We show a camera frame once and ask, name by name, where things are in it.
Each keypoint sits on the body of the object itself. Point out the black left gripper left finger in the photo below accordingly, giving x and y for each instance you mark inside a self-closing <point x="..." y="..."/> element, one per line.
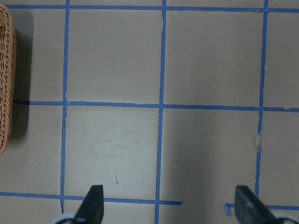
<point x="91" y="210"/>

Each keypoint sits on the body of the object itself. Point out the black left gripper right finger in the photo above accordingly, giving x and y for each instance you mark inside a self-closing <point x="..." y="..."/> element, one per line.
<point x="249" y="209"/>

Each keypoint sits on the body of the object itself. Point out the brown wicker basket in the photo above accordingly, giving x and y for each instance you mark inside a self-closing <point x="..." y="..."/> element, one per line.
<point x="8" y="50"/>

